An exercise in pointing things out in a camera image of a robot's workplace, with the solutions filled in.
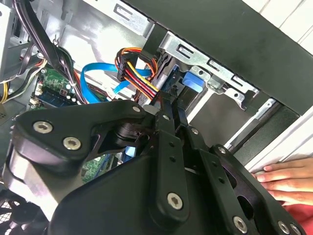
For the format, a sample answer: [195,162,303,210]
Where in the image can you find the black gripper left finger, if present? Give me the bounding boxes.
[2,90,191,224]

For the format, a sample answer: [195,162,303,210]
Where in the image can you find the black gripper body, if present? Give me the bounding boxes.
[47,117,229,235]

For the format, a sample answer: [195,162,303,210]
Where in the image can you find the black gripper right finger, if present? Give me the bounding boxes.
[175,96,308,235]

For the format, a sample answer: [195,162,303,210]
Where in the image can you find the red orange yellow power wire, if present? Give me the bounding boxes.
[114,47,161,98]

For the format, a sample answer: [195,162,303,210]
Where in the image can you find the hard disk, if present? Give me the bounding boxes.
[143,55,204,112]

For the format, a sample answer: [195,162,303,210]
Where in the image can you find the bare person hand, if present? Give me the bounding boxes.
[254,157,313,208]

